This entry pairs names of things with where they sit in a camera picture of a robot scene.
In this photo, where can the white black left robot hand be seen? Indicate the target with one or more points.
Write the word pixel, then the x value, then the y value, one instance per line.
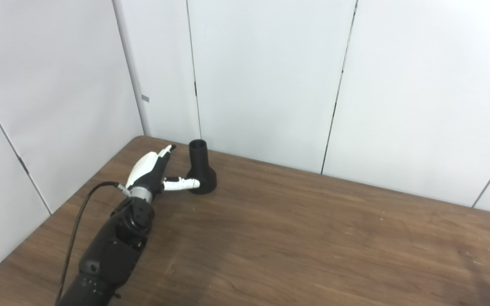
pixel 147 170

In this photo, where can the black funnel-shaped nozzle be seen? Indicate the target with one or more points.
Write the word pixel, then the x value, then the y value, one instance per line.
pixel 202 170

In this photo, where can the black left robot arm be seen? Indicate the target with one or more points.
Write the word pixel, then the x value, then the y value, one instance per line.
pixel 113 250

